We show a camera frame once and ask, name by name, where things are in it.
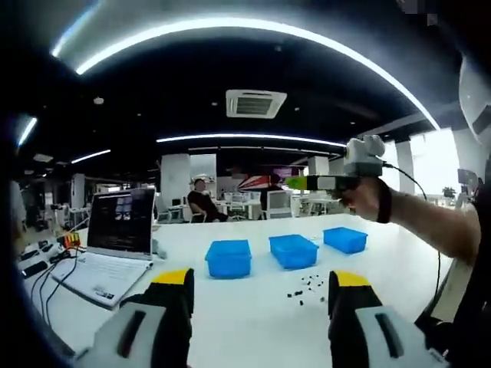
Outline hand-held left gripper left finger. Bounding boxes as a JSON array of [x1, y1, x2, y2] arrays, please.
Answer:
[[76, 268, 196, 368]]

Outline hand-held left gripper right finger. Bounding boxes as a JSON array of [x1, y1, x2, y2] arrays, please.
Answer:
[[328, 270, 450, 368]]

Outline blue plastic bin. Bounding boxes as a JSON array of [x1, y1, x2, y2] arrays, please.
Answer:
[[323, 226, 368, 255], [205, 239, 252, 279], [268, 234, 320, 269]]

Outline unsorted small resistors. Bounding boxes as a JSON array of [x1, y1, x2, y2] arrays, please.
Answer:
[[286, 274, 327, 307]]

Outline person's right hand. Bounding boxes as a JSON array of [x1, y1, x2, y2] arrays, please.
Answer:
[[331, 179, 384, 222]]

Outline white mesh office chair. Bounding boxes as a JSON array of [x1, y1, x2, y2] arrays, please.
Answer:
[[265, 190, 293, 219]]

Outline curved ceiling light strip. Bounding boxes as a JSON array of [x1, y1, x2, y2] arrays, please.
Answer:
[[156, 133, 348, 149]]

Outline white ceiling air vent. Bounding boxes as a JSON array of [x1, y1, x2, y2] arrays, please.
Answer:
[[225, 89, 288, 119]]

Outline red and yellow adapter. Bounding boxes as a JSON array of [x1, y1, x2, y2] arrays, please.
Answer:
[[57, 232, 81, 249]]

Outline black smartphone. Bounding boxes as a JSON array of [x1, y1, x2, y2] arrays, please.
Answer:
[[21, 261, 49, 277]]

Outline white laptop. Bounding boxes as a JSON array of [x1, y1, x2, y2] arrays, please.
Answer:
[[49, 187, 157, 310]]

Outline long curved ceiling light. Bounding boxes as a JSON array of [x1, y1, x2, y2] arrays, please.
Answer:
[[51, 17, 441, 131]]

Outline short ceiling light strip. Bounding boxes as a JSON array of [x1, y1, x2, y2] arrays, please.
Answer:
[[17, 117, 38, 146], [71, 149, 112, 165]]

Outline black right wrist strap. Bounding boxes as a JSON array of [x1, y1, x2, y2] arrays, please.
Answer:
[[377, 183, 393, 225]]

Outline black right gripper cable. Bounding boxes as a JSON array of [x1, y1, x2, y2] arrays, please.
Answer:
[[383, 163, 442, 307]]

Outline purple red wall mural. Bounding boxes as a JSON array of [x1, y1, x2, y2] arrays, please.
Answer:
[[236, 166, 308, 192]]

